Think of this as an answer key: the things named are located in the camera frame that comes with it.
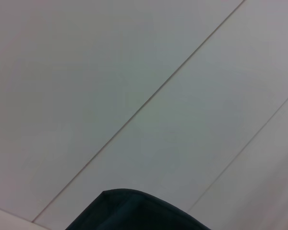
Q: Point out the dark teal insulated lunch bag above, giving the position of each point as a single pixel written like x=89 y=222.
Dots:
x=134 y=210

